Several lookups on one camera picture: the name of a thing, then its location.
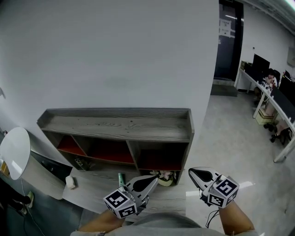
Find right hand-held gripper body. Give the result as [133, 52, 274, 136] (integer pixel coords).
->
[199, 174, 240, 208]

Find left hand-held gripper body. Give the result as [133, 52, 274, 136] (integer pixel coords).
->
[103, 182, 150, 219]

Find grey wooden shelf cabinet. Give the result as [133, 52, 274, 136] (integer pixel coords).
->
[36, 107, 195, 185]

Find person's right forearm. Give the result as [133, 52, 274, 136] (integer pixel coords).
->
[218, 200, 255, 235]

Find person's left forearm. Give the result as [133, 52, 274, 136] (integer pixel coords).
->
[78, 208, 126, 233]

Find wooden counter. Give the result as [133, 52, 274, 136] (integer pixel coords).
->
[22, 149, 187, 223]

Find white office desk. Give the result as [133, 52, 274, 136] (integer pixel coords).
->
[234, 68, 295, 164]

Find white flowers in pot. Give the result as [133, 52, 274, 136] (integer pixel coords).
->
[149, 170, 177, 187]

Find person's grey shirt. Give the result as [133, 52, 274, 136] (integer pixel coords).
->
[69, 212, 263, 236]

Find green glass bottle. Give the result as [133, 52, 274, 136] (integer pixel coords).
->
[74, 155, 89, 171]

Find grey door mat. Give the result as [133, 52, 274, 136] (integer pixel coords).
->
[211, 84, 238, 97]

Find black monitor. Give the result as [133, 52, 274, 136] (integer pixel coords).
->
[269, 85, 295, 119]
[252, 53, 271, 74]

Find black glass door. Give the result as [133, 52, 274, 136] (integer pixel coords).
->
[213, 0, 244, 81]

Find white round table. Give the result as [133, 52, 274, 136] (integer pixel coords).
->
[0, 127, 31, 181]

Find tan cardboard box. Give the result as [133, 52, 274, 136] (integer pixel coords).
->
[0, 159, 11, 178]

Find white paper notice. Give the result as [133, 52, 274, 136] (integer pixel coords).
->
[218, 18, 236, 37]

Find black cable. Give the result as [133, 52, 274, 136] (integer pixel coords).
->
[205, 208, 219, 229]

